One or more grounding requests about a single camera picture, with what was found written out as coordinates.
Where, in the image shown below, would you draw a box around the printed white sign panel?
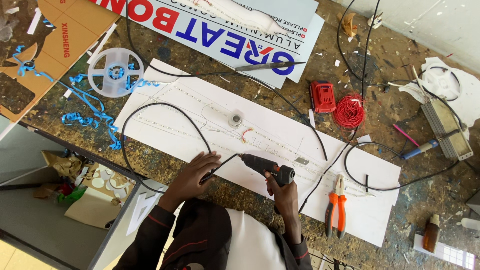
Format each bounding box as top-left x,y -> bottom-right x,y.
89,0 -> 319,90

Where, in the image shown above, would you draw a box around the cluttered lower shelf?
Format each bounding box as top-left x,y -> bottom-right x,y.
0,114 -> 167,270

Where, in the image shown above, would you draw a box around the black hot glue gun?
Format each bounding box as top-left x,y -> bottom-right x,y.
240,153 -> 296,215

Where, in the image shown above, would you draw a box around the person's right hand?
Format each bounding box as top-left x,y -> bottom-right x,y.
264,170 -> 301,226

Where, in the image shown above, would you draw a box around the person's torso clothing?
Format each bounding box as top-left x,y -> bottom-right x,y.
157,198 -> 289,270

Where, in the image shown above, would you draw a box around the white plastic bottle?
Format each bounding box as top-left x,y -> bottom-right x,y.
460,217 -> 480,232

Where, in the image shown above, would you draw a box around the brown glass bottle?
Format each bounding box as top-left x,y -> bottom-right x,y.
422,214 -> 441,253

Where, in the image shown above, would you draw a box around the grey metal file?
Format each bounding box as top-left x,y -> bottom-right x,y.
235,61 -> 307,72

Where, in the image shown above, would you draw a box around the orange handled pliers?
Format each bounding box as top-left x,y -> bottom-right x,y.
325,174 -> 347,240

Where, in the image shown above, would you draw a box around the translucent white plastic reel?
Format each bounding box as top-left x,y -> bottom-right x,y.
87,47 -> 145,99

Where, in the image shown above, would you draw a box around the white plug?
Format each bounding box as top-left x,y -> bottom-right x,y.
367,12 -> 384,30

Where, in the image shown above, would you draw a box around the silver power supply unit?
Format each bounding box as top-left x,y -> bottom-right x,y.
420,98 -> 474,161

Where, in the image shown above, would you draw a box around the white block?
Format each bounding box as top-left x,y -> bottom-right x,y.
413,233 -> 476,270

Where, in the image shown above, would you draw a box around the pink stick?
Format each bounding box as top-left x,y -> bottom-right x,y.
392,124 -> 421,148

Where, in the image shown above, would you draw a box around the brown cardboard piece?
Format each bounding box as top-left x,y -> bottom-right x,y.
0,0 -> 121,124

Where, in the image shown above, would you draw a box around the crumpled brown paper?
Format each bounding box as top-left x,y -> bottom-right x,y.
336,12 -> 358,38

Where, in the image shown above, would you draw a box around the blue handled soldering iron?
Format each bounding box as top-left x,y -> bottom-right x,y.
402,129 -> 460,161

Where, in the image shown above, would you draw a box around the large white board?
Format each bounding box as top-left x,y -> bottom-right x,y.
113,58 -> 402,248

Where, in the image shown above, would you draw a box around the person's left hand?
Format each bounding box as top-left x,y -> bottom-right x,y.
160,151 -> 223,209

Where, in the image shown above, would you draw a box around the red wire coil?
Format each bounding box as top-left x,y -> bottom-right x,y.
332,93 -> 366,142

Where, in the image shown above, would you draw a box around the blue ribbon tape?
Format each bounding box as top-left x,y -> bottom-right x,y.
12,45 -> 160,151

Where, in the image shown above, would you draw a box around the white LED strip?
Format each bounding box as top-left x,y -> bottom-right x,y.
193,0 -> 295,36
136,85 -> 376,198

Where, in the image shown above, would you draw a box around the red battery pack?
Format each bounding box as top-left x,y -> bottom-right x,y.
310,80 -> 337,114

